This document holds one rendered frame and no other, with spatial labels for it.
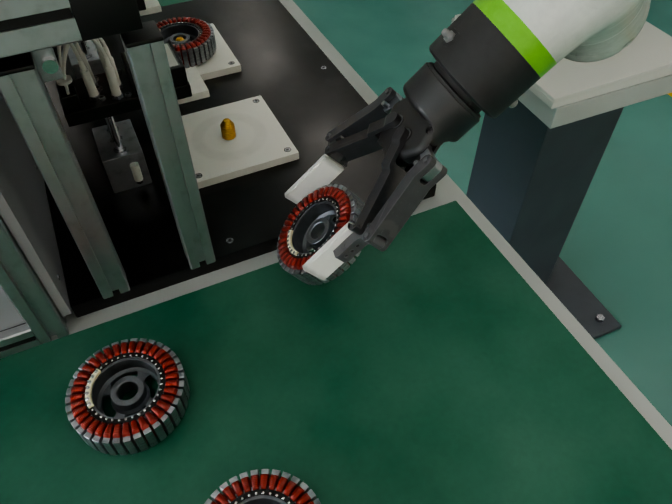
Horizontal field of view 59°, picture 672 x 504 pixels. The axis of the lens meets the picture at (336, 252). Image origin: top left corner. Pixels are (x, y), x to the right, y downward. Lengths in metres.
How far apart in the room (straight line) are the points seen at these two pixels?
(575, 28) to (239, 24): 0.72
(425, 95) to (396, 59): 1.99
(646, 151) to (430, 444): 1.83
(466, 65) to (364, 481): 0.38
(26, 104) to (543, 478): 0.55
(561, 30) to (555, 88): 0.48
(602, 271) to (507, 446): 1.27
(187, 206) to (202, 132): 0.24
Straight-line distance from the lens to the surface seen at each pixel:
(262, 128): 0.86
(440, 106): 0.55
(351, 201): 0.62
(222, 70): 1.00
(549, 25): 0.55
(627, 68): 1.11
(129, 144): 0.80
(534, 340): 0.68
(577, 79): 1.06
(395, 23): 2.81
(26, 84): 0.53
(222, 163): 0.81
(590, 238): 1.92
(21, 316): 0.69
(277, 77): 0.99
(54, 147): 0.57
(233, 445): 0.60
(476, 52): 0.54
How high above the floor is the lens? 1.30
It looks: 49 degrees down
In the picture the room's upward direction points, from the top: straight up
